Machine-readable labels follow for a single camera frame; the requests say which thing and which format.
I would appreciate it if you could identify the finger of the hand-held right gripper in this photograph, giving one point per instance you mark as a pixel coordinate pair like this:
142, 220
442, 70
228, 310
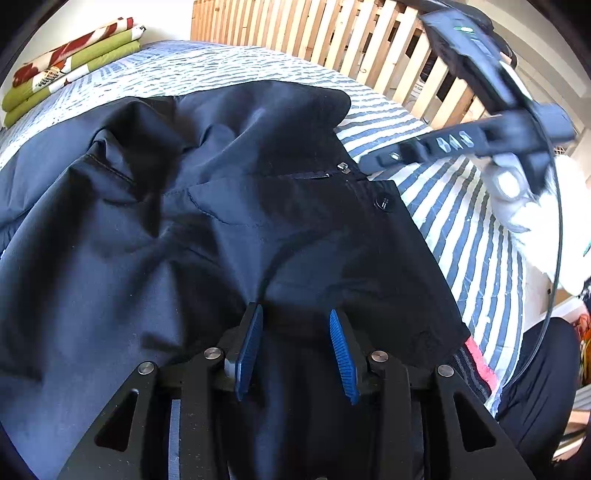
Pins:
429, 147

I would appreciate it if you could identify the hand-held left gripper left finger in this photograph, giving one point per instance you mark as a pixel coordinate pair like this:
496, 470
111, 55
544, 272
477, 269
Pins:
249, 353

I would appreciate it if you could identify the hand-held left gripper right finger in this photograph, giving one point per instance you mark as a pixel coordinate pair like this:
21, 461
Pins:
344, 355

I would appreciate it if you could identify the navy pants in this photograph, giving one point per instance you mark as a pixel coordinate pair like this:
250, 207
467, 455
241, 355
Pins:
207, 207

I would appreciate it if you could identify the person's right hand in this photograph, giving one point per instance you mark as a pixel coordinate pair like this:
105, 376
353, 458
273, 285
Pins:
508, 184

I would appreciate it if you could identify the blue white striped blanket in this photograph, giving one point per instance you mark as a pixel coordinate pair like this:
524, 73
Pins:
461, 221

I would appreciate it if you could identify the pink and grey cloth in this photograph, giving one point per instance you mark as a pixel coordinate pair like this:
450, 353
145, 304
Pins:
480, 367

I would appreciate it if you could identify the person's black trousers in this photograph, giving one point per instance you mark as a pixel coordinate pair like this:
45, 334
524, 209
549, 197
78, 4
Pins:
535, 378

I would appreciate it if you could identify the folded green floral quilt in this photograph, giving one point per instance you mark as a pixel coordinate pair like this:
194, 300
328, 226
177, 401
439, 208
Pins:
92, 50

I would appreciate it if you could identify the wooden slatted rail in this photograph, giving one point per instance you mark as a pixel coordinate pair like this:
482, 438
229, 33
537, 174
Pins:
351, 41

